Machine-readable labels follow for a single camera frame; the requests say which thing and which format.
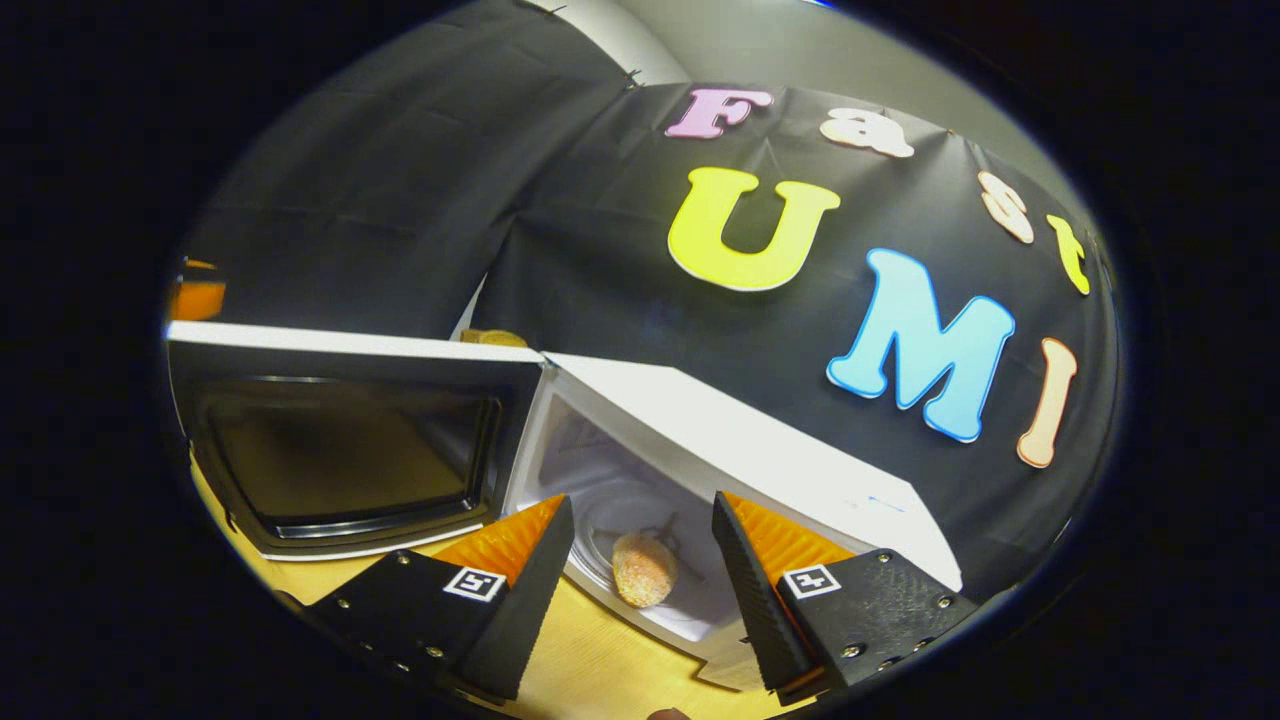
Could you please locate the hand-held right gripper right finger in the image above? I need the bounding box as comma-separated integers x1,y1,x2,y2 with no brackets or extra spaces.
712,490,981,706

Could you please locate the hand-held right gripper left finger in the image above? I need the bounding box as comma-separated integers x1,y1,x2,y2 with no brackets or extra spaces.
300,495,576,701

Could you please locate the round breaded food ball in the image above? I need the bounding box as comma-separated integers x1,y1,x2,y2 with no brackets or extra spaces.
612,532,679,609

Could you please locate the white microwave oven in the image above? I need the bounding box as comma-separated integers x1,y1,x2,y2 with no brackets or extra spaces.
165,320,963,691

